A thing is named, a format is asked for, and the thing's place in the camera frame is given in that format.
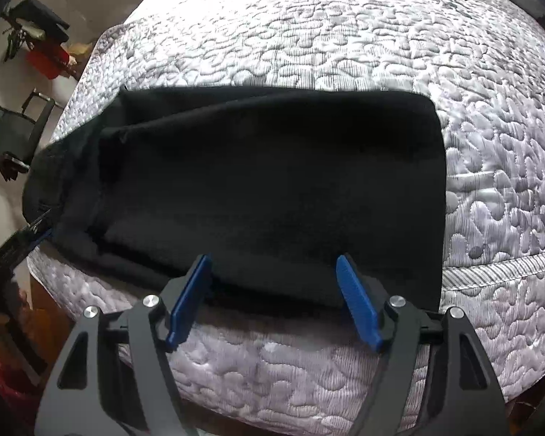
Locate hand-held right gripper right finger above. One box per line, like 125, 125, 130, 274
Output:
335, 253, 512, 436

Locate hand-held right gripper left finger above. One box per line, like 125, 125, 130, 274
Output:
34, 253, 213, 436

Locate black pants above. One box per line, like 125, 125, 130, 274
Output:
22, 86, 448, 316

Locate black mesh chair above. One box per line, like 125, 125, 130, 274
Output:
0, 90, 57, 182

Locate wooden coat rack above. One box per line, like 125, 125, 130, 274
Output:
2, 0, 81, 80

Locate red hanging garment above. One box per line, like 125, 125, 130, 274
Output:
26, 39, 71, 79

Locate bunch of clothes hangers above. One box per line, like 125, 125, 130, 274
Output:
2, 25, 29, 62

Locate black hanging jacket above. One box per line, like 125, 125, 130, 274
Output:
9, 0, 71, 43

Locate bed with grey quilted cover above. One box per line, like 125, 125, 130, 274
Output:
25, 0, 545, 434

